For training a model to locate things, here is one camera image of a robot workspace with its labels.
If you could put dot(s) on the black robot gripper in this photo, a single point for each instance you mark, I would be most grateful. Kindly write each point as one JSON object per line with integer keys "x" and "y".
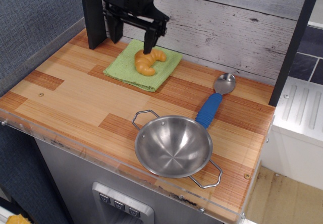
{"x": 139, "y": 13}

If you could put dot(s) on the orange plastic croissant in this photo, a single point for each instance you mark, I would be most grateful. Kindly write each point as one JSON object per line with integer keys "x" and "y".
{"x": 144, "y": 62}

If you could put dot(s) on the green folded cloth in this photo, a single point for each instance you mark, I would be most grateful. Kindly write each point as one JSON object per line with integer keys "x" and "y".
{"x": 123, "y": 67}

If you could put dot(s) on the clear acrylic edge guard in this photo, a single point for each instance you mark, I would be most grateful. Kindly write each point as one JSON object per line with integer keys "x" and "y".
{"x": 75, "y": 167}

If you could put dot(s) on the grey dispenser button panel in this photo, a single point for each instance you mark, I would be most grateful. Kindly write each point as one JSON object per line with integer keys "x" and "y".
{"x": 116, "y": 207}

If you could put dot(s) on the white toy sink unit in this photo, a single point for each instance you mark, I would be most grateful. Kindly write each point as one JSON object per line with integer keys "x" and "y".
{"x": 294, "y": 142}

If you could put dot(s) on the yellow toy at bottom left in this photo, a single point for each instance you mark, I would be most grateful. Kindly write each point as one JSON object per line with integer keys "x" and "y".
{"x": 17, "y": 219}

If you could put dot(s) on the black left vertical post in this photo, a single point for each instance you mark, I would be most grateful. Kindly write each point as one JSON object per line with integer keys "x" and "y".
{"x": 94, "y": 21}

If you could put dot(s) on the black vertical post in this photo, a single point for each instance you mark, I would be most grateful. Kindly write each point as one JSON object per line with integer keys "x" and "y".
{"x": 94, "y": 21}
{"x": 298, "y": 33}

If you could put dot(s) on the spoon with blue handle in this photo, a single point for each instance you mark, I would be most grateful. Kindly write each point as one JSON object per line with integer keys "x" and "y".
{"x": 224, "y": 84}

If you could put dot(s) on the steel bowl with wire handles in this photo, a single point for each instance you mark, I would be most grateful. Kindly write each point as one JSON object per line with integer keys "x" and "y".
{"x": 175, "y": 147}

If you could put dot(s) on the black right vertical post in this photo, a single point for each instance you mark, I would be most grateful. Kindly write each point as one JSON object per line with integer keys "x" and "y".
{"x": 298, "y": 33}

